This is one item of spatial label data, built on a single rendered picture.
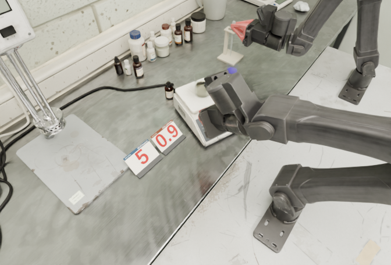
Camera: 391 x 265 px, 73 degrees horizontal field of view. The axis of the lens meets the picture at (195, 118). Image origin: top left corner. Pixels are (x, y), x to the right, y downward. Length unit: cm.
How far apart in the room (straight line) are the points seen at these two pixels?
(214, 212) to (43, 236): 41
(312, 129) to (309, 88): 62
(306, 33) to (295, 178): 52
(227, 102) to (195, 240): 35
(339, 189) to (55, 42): 92
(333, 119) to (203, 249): 41
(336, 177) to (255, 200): 26
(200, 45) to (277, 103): 77
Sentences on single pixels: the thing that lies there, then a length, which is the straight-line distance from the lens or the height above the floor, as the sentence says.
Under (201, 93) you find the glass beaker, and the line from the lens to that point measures 80.
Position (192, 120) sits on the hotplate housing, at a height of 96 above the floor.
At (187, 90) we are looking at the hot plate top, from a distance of 84.
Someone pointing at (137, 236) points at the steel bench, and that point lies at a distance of 70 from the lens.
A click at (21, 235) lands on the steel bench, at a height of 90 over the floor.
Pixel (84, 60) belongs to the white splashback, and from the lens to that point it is 106.
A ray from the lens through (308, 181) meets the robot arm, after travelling 57.
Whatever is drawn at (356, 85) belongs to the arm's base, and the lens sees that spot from 111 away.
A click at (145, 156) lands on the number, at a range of 77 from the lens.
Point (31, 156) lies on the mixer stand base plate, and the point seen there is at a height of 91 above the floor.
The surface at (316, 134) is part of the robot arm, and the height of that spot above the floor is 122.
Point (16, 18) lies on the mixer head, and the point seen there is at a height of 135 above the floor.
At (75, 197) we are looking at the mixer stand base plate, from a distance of 77.
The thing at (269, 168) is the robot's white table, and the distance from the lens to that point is 79.
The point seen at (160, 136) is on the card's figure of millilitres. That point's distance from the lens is 80.
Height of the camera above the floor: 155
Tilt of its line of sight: 48 degrees down
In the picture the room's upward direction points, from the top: straight up
